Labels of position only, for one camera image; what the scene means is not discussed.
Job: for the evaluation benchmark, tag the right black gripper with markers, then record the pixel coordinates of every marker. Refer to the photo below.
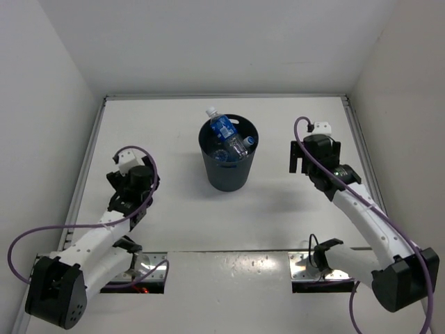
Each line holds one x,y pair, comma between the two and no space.
295,154

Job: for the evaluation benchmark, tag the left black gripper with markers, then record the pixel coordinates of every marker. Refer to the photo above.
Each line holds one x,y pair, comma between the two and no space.
118,181

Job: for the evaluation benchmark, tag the blue label bottle blue cap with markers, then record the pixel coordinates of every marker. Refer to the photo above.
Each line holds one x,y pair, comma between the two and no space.
220,155

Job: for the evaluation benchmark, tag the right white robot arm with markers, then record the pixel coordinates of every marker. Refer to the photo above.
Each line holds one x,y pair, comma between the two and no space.
399,271

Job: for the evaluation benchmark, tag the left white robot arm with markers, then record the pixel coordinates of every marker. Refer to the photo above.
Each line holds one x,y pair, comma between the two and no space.
63,284

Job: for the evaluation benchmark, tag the dark grey plastic bin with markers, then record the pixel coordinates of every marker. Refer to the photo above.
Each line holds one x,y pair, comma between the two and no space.
227,175

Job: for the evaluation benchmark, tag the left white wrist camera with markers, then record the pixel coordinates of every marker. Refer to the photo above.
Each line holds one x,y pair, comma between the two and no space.
126,160

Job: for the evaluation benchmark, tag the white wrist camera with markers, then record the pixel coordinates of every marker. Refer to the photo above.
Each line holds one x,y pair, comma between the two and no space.
126,160
323,128

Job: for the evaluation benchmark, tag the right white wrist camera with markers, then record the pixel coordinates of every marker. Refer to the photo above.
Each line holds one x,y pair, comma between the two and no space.
323,128

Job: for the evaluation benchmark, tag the right aluminium frame rail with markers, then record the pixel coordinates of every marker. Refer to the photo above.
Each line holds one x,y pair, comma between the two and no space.
364,156

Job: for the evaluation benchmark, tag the aluminium frame rail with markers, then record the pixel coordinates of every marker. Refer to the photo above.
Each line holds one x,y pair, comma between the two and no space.
22,319
364,156

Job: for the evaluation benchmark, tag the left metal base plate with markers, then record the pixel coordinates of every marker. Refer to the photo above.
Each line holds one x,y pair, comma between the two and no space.
145,268

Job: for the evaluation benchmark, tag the metal base plate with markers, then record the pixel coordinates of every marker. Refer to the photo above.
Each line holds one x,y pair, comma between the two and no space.
145,268
301,271

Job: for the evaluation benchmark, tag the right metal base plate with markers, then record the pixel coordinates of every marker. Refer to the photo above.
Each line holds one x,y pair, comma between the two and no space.
301,271

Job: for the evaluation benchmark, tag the left aluminium frame rail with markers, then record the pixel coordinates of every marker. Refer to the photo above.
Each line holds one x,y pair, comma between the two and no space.
22,319

